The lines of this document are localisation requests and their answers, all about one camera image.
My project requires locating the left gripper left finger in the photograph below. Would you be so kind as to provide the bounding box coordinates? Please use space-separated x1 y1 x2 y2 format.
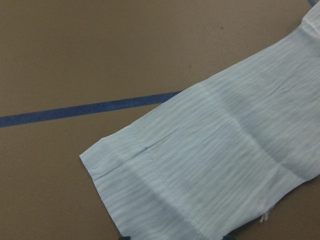
119 236 131 240

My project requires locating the light blue long-sleeve shirt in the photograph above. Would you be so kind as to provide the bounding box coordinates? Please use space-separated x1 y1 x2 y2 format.
80 4 320 240

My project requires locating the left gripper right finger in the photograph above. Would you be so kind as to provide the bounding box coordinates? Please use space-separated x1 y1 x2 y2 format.
223 235 236 240

